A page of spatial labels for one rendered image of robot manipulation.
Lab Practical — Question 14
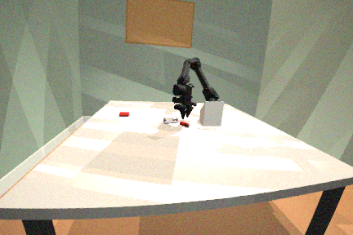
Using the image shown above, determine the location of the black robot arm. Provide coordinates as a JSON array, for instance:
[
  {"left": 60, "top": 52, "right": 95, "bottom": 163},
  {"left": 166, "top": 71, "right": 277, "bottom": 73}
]
[{"left": 172, "top": 58, "right": 220, "bottom": 104}]

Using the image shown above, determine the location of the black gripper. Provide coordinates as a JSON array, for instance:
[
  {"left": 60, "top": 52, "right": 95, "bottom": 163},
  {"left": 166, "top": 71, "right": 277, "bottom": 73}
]
[{"left": 174, "top": 95, "right": 197, "bottom": 119}]

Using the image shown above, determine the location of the blister pack of red batteries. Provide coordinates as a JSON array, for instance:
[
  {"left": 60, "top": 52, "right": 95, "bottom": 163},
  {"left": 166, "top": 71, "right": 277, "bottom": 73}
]
[{"left": 118, "top": 112, "right": 131, "bottom": 118}]

